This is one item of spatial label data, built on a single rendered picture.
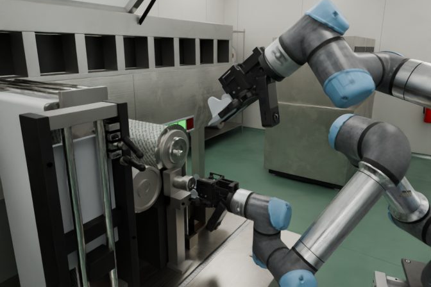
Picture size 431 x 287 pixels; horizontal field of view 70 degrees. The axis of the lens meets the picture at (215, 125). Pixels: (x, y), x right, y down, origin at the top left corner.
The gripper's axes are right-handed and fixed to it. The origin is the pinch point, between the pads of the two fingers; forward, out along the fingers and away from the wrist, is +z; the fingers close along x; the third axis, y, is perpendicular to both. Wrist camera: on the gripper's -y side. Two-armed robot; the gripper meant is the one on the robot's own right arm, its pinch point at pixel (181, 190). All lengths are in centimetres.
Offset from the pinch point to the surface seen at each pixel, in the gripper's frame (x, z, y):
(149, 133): 10.0, 2.7, 20.9
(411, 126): -444, -57, -65
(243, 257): -4.1, -20.6, -19.0
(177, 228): 10.7, -7.2, -5.5
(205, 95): -56, 30, 21
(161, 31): -26, 30, 51
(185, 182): 11.2, -10.9, 9.9
